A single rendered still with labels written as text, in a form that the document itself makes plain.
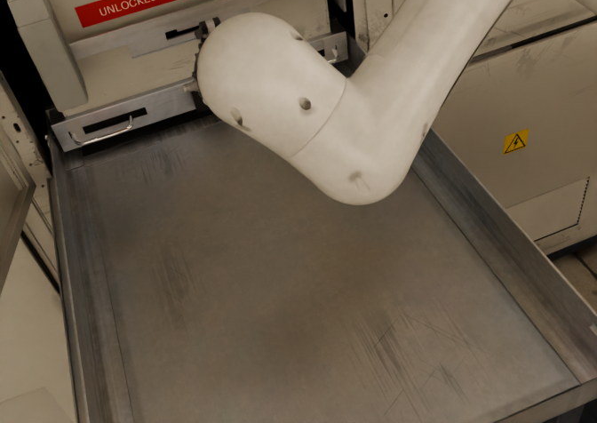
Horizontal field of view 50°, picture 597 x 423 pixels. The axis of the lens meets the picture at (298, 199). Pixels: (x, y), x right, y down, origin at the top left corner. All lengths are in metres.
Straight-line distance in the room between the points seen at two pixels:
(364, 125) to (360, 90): 0.04
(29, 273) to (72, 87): 0.43
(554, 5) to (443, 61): 0.74
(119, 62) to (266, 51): 0.58
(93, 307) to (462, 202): 0.54
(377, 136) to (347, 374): 0.32
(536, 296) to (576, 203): 1.01
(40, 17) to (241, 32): 0.43
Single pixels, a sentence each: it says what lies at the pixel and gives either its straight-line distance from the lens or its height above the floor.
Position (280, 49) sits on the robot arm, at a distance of 0.58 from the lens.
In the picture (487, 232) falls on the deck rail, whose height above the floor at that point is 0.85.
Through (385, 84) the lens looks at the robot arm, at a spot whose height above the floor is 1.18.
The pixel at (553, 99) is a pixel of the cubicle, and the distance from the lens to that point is 1.53.
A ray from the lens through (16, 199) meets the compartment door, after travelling 1.19.
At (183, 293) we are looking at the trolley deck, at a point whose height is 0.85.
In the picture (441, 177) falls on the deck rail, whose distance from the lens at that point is 1.00.
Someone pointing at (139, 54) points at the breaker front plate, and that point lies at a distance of 1.13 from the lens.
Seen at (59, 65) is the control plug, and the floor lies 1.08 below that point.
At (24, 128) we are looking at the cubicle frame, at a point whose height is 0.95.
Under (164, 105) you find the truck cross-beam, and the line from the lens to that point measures 1.17.
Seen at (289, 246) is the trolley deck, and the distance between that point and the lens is 0.93.
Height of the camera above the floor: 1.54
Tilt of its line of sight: 45 degrees down
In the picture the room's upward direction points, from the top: 11 degrees counter-clockwise
